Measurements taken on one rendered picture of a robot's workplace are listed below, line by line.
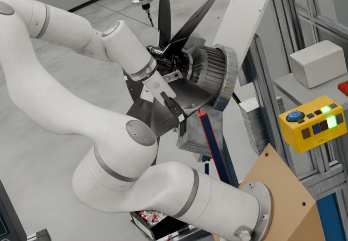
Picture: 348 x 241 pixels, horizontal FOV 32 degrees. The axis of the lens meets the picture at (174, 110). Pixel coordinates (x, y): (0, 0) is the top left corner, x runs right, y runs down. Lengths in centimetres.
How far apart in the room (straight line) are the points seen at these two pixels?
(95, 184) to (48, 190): 278
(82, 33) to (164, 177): 45
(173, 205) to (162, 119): 53
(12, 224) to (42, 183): 256
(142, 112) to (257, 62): 45
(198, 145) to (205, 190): 63
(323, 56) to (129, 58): 91
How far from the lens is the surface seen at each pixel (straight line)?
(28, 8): 150
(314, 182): 187
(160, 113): 184
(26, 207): 401
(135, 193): 134
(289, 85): 239
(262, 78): 220
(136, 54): 164
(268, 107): 225
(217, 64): 204
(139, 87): 229
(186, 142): 194
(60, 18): 153
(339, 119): 177
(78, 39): 155
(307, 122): 173
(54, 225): 370
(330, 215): 199
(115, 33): 161
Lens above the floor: 197
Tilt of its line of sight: 27 degrees down
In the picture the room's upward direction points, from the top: 20 degrees counter-clockwise
